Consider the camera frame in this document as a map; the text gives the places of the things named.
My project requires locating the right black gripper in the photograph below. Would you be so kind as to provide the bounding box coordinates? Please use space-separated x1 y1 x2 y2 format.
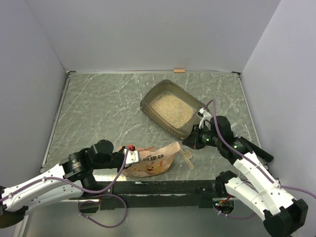
182 123 221 150

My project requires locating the orange cat litter bag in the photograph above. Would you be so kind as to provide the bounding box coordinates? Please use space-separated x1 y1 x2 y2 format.
122 142 181 178

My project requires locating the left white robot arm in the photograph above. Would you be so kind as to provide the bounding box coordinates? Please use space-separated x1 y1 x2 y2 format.
0 140 139 229

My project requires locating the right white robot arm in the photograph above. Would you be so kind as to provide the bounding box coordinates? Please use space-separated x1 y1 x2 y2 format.
182 116 308 237

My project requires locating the beige cat litter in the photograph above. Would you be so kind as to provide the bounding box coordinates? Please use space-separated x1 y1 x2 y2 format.
150 94 195 129

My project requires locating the grey translucent litter box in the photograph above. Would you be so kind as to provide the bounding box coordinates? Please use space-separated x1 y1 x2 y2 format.
140 79 205 140

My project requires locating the orange tape piece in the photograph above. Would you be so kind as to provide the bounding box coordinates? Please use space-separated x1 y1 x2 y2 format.
173 69 186 73

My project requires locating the black cylindrical tool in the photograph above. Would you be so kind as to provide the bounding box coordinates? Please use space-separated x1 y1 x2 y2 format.
240 136 274 162

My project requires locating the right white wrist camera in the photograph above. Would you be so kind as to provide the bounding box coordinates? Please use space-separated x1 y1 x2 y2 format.
197 108 212 129

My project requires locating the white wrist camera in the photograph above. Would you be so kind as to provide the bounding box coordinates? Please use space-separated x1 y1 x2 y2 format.
197 108 212 129
123 145 140 167

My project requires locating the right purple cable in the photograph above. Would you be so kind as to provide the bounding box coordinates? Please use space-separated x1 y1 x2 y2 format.
201 99 316 220

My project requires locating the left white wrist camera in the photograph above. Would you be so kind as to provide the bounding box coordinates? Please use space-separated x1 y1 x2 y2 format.
123 145 140 167

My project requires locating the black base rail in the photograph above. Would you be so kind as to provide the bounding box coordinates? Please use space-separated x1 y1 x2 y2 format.
106 180 228 208

